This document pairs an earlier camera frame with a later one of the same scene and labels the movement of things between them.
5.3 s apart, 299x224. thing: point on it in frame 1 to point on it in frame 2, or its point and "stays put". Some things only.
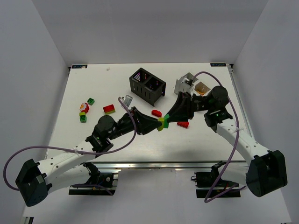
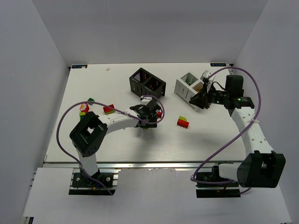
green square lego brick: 90,101 stays put
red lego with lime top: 185,124 stays put
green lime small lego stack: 83,117 stays put
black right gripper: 187,106 to 206,96
